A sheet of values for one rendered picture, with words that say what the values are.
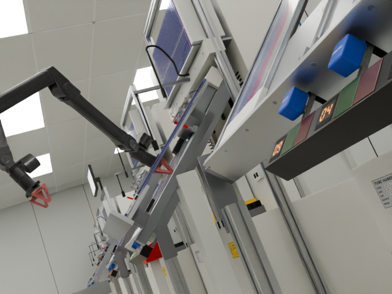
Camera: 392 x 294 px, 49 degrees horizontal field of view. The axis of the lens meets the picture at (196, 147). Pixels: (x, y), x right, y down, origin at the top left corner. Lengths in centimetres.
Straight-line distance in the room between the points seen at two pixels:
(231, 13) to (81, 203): 888
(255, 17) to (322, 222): 96
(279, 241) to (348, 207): 36
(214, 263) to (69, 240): 922
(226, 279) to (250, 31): 116
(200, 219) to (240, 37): 97
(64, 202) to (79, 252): 122
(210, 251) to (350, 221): 78
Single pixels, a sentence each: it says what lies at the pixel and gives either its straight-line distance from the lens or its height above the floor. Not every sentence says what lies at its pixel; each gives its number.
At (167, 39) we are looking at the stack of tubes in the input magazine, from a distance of 220.
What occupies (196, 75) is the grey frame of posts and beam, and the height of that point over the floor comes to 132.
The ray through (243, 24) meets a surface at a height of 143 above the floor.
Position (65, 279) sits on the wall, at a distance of 1037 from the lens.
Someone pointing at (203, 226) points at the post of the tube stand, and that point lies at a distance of 130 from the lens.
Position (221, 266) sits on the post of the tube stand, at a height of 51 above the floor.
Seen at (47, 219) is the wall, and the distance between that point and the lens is 1053.
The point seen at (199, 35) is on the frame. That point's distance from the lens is 191.
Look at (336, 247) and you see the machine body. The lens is 185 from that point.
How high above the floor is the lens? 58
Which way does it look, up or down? 13 degrees up
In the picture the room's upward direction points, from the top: 22 degrees counter-clockwise
